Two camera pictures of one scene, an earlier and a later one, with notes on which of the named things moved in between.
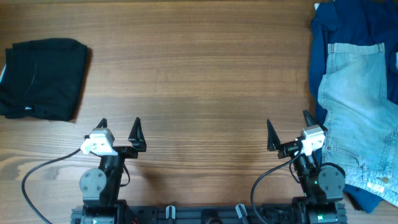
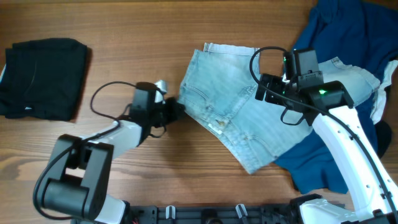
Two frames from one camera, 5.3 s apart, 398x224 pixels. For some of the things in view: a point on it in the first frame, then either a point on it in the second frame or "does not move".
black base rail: x=239 y=214 does not move
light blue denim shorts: x=361 y=123 -> x=219 y=89
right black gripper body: x=289 y=148 -> x=265 y=88
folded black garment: x=41 y=79 does not move
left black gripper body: x=127 y=152 -> x=168 y=112
